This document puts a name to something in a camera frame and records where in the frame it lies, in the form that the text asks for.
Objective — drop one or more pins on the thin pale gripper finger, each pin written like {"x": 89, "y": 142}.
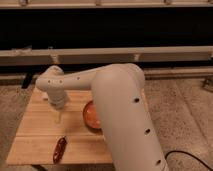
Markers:
{"x": 58, "y": 115}

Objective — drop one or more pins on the orange bowl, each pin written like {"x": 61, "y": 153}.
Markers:
{"x": 90, "y": 116}

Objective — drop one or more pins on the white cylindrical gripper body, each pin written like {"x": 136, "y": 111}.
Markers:
{"x": 57, "y": 98}

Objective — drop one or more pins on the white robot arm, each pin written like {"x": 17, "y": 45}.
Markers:
{"x": 125, "y": 122}

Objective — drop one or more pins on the dark red sausage toy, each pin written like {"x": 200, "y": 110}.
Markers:
{"x": 59, "y": 150}

